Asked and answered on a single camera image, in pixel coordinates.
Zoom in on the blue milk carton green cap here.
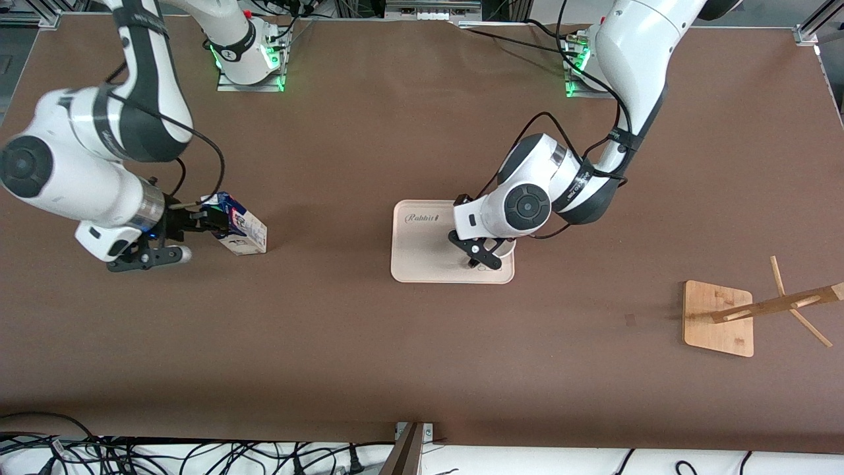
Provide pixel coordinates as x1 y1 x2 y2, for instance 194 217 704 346
200 191 268 257

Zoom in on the cream tray with bear print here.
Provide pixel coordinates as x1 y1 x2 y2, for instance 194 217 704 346
390 199 516 285

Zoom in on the wooden mug tree rack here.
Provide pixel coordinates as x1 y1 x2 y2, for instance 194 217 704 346
682 256 844 358

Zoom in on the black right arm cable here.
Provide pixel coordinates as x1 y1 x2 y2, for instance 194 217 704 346
105 63 227 205

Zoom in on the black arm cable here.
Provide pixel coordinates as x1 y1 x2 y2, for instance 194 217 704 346
455 0 638 241
105 63 227 205

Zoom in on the aluminium profile post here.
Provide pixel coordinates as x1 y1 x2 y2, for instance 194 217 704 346
394 421 435 444

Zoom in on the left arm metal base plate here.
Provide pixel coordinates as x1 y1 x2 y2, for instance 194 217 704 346
562 29 618 100

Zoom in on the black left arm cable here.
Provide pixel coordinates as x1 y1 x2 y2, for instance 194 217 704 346
455 0 638 241

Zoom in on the aluminium frame corner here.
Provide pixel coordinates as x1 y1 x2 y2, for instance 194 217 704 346
0 0 64 31
794 0 844 48

